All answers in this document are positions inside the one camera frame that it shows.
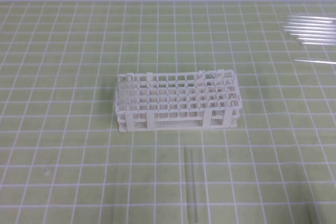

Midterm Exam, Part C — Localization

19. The clear glass test tube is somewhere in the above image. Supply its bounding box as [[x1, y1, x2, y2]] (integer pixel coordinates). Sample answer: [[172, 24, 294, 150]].
[[184, 147, 199, 224]]

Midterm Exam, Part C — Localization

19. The white plastic test tube rack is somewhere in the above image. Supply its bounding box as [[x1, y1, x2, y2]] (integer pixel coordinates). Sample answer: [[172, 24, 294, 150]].
[[115, 69, 243, 132]]

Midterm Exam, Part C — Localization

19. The glass test tube far left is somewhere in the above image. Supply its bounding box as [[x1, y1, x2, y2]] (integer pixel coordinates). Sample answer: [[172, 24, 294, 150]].
[[116, 76, 127, 111]]

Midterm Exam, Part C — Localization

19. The green checkered tablecloth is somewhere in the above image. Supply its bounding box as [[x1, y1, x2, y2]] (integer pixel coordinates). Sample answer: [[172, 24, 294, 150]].
[[1, 2, 335, 223]]

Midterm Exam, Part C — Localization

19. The glass test tube third row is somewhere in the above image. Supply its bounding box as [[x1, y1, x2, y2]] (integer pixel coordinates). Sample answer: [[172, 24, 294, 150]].
[[283, 28, 335, 36]]

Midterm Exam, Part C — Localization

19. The glass test tube fourth row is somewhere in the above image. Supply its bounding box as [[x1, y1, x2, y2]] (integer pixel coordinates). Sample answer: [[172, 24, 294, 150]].
[[290, 33, 335, 40]]

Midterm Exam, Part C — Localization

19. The glass test tube second row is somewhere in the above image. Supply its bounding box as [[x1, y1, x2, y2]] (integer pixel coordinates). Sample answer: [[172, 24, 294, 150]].
[[282, 23, 335, 30]]

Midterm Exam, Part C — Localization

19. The glass test tube lone right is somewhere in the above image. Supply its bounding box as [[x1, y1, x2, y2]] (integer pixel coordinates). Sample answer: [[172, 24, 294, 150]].
[[293, 59, 336, 65]]

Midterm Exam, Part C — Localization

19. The glass test tube top row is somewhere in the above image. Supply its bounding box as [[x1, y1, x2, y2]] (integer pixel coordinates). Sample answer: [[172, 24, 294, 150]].
[[286, 15, 335, 24]]

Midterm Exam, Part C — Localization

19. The glass test tube fifth row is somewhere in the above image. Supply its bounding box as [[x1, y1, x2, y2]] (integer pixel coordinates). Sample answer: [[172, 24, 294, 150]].
[[297, 38, 335, 46]]

